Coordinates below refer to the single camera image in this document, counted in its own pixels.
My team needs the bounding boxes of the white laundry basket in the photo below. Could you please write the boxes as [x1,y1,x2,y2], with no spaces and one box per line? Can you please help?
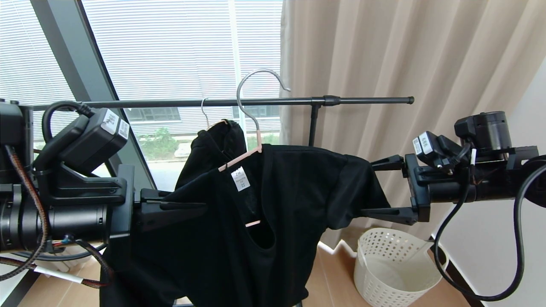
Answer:
[353,227,450,307]

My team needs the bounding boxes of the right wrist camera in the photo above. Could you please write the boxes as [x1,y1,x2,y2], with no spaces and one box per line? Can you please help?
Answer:
[412,130,472,176]

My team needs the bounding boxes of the black cable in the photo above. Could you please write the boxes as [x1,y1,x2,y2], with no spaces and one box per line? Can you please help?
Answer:
[434,164,546,302]
[41,101,95,143]
[12,242,108,262]

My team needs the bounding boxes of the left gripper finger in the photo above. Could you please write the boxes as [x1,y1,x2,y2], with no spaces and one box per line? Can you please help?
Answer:
[135,188,173,203]
[136,202,209,233]

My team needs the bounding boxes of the black clothes rack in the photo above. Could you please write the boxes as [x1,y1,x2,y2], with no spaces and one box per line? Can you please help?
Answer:
[33,95,415,171]

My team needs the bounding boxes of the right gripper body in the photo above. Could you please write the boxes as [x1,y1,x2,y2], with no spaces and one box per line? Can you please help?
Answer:
[404,153,519,223]

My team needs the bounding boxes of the black garment with cream cord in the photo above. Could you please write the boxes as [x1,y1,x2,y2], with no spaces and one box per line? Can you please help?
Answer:
[175,119,249,190]

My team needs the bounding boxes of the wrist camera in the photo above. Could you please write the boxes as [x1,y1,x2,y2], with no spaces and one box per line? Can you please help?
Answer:
[412,130,472,176]
[33,107,131,206]

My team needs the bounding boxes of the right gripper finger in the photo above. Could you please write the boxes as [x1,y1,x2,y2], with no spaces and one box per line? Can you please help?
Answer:
[359,206,420,226]
[370,154,405,172]

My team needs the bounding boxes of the window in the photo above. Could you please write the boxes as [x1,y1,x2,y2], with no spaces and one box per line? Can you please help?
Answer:
[0,0,285,192]

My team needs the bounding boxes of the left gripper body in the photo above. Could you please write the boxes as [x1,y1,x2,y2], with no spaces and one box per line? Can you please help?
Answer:
[0,164,135,253]

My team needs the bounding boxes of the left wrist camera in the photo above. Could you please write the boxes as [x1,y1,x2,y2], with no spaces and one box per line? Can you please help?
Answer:
[33,107,131,206]

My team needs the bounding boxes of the pink clothes hanger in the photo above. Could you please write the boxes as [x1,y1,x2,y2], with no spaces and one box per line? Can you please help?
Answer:
[200,98,229,131]
[218,69,292,228]

